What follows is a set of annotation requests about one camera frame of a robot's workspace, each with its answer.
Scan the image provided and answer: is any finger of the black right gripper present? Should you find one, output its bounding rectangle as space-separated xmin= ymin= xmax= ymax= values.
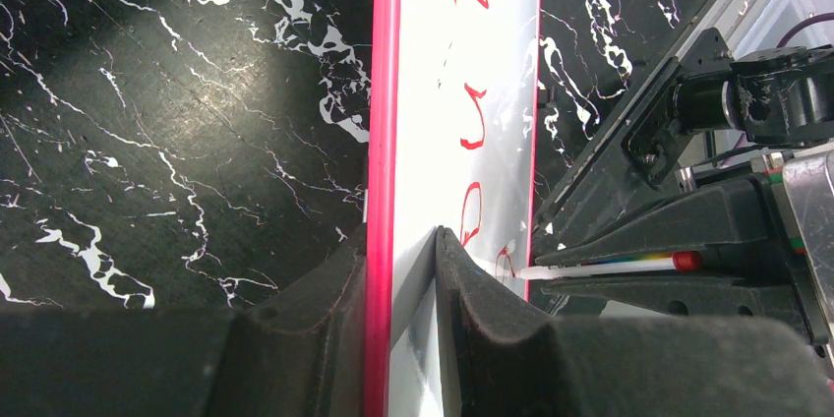
xmin=534 ymin=176 xmax=780 ymax=266
xmin=541 ymin=272 xmax=811 ymax=341

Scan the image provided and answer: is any white red marker pen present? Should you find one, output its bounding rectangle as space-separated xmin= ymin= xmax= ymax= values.
xmin=514 ymin=252 xmax=703 ymax=281

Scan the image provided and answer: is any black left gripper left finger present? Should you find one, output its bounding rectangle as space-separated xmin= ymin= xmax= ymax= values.
xmin=1 ymin=227 xmax=367 ymax=416

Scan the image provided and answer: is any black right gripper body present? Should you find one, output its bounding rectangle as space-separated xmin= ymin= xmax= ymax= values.
xmin=750 ymin=143 xmax=833 ymax=333

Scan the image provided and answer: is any pink framed whiteboard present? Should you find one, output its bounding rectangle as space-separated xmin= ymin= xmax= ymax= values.
xmin=363 ymin=0 xmax=541 ymax=416

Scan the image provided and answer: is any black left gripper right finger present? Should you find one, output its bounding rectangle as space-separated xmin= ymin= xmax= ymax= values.
xmin=435 ymin=227 xmax=833 ymax=416

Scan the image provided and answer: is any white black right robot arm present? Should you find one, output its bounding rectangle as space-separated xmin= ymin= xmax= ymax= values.
xmin=532 ymin=29 xmax=833 ymax=356

